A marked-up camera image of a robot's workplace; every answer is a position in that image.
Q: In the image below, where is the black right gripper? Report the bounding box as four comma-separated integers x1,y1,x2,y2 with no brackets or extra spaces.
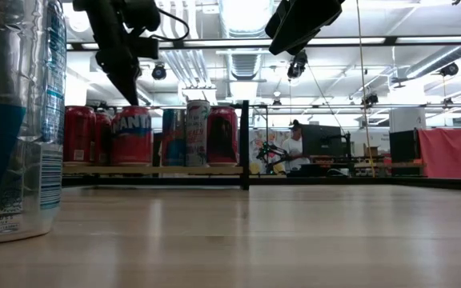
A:
265,0,346,57

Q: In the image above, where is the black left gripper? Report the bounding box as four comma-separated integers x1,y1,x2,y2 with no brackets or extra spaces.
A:
72,0,160,106

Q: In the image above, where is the red Fanta strawberry can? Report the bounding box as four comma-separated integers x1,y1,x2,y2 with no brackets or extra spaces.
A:
110,106,154,167

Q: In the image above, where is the red Coke Zero can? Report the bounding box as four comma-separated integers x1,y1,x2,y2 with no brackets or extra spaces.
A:
93,111,114,166

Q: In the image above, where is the blue silver Red Bull can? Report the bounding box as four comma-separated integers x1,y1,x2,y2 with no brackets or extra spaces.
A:
161,108,186,167

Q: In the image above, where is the red Coca-Cola Star Wars can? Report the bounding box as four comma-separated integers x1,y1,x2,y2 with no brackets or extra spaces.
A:
62,106,97,166

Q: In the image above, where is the white Celsius can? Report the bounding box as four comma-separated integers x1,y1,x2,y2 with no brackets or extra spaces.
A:
185,99,211,167

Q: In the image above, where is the red soda can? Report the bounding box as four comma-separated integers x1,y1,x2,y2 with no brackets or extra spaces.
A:
206,106,239,167

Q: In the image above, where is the floral patterned curtain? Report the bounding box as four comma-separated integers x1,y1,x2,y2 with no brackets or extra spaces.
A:
250,127,295,175

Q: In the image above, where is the black monitor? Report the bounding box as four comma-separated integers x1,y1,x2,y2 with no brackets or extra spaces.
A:
300,123,346,158
389,130,420,163

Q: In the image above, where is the person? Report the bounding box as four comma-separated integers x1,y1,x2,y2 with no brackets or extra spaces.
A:
284,118,311,173

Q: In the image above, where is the silver sugar-free Red Bull can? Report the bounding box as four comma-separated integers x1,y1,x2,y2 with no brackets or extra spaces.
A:
0,0,68,246

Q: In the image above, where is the white tank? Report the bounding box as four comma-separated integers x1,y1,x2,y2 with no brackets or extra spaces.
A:
389,106,427,133

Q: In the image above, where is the black ceiling camera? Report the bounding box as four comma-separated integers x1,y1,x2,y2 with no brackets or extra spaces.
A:
439,62,459,77
361,92,379,107
286,50,310,80
151,63,167,81

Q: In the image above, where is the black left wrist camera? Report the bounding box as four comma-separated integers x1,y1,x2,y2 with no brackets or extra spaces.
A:
122,0,162,32

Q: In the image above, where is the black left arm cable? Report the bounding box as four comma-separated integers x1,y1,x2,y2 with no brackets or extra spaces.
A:
150,7,190,42

